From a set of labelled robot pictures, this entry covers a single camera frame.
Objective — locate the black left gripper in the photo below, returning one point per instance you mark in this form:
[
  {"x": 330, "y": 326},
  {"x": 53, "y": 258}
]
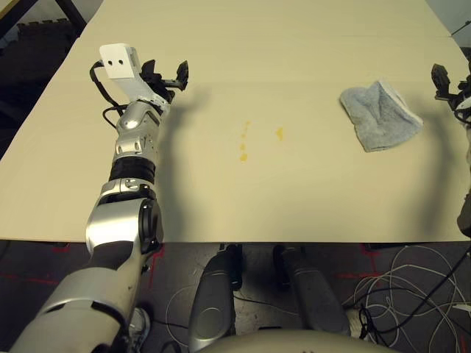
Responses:
[{"x": 165, "y": 85}]

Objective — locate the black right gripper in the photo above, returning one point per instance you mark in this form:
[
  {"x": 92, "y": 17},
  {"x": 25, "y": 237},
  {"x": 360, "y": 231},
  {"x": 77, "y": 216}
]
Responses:
[{"x": 460, "y": 96}]

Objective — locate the grey-blue terry rag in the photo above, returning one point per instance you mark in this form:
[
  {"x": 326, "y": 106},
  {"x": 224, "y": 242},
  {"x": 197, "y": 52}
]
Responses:
[{"x": 379, "y": 117}]

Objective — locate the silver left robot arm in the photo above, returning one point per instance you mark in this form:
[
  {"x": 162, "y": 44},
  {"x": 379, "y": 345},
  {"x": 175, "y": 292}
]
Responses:
[{"x": 110, "y": 224}]

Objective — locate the yellow liquid droplet trail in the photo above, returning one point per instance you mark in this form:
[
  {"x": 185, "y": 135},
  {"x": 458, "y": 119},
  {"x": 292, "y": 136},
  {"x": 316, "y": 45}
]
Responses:
[{"x": 243, "y": 157}]

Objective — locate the single yellow liquid spot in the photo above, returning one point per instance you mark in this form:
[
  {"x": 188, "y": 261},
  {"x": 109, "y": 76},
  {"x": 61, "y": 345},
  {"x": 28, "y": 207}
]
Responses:
[{"x": 279, "y": 134}]

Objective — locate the black foam puzzle mat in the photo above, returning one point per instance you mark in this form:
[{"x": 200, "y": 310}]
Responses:
[{"x": 37, "y": 55}]

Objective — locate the grey robot left leg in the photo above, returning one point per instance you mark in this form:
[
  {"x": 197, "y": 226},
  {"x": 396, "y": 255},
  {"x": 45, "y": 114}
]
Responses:
[{"x": 213, "y": 294}]

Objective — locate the grey robot leg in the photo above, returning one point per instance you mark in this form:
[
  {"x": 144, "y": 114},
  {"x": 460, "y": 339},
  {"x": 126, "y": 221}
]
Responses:
[
  {"x": 312, "y": 294},
  {"x": 213, "y": 294}
]

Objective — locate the grey white sneaker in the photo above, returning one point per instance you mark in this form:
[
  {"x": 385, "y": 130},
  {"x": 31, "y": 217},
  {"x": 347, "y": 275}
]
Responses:
[{"x": 139, "y": 325}]

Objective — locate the grey robot right leg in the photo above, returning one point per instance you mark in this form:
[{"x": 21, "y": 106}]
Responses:
[{"x": 312, "y": 294}]

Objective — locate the beige robot torso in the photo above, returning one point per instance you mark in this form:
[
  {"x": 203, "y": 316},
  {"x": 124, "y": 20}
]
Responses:
[{"x": 294, "y": 345}]

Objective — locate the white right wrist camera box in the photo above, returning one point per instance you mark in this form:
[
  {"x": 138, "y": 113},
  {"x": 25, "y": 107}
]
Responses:
[{"x": 465, "y": 106}]

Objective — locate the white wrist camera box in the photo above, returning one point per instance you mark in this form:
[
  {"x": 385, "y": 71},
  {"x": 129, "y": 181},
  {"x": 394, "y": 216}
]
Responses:
[
  {"x": 117, "y": 62},
  {"x": 465, "y": 106}
]

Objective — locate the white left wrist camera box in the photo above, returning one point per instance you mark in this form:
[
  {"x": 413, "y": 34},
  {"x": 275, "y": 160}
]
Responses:
[{"x": 117, "y": 62}]

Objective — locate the black metal frame bar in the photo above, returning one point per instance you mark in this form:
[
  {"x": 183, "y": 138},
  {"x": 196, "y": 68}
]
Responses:
[
  {"x": 75, "y": 14},
  {"x": 18, "y": 13}
]

